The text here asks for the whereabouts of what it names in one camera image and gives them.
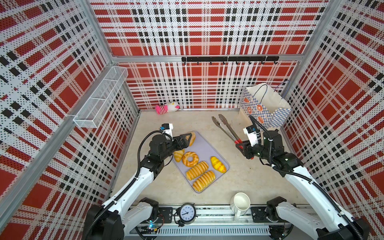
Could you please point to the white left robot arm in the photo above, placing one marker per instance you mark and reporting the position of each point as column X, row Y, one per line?
column 116, row 217

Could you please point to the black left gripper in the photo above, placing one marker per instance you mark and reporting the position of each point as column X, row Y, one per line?
column 184, row 144

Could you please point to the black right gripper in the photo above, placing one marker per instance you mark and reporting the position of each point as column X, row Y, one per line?
column 246, row 149

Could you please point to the steel tongs red handles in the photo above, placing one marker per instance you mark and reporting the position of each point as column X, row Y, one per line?
column 225, row 126

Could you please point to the upper ridged fake bread roll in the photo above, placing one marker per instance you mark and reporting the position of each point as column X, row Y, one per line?
column 197, row 170

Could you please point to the pink white plush toy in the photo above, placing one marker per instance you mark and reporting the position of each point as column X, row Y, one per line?
column 167, row 108

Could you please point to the sesame fake bread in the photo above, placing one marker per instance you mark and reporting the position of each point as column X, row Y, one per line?
column 191, row 137

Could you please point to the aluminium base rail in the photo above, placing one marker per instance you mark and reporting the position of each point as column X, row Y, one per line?
column 211, row 220

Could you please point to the white mug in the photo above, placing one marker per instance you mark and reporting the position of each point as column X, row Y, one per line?
column 239, row 204

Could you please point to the ring shaped fake bread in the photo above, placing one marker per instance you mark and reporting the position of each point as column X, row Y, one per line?
column 190, row 159

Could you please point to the lower ridged fake bread roll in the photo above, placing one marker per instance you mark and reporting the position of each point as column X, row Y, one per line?
column 204, row 181

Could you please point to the white wire mesh basket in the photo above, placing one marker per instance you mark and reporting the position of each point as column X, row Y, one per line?
column 95, row 108

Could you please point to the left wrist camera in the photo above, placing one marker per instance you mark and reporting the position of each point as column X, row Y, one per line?
column 167, row 129

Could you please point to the black round clock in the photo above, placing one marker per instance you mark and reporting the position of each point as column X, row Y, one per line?
column 185, row 215

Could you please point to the yellow fake bread loaf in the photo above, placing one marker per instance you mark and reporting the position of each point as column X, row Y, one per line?
column 218, row 165

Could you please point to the lilac plastic tray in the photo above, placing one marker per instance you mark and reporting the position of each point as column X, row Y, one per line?
column 205, row 151

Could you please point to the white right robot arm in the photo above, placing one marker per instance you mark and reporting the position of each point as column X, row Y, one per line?
column 333, row 221

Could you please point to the blue checkered paper bag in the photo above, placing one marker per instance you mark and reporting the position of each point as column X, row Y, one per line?
column 265, row 105

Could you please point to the fake croissant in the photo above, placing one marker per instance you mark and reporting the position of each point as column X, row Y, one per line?
column 178, row 155

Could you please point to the black hook rail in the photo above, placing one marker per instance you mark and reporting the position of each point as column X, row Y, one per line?
column 260, row 59

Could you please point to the ridged fake bread roll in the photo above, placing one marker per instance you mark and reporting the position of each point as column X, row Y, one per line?
column 197, row 170
column 204, row 181

